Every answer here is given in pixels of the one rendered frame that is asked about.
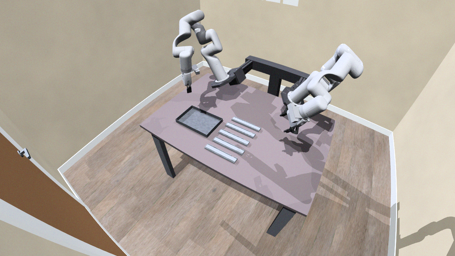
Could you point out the white drawer slide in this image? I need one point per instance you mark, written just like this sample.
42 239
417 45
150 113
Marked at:
220 153
240 130
233 137
228 145
245 123

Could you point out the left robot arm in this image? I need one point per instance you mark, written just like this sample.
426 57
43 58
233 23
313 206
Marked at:
344 62

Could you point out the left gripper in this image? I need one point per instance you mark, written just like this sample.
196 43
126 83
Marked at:
296 125

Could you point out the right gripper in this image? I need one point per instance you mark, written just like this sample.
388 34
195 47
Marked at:
186 77

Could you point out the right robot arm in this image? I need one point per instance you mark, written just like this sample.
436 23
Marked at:
185 53

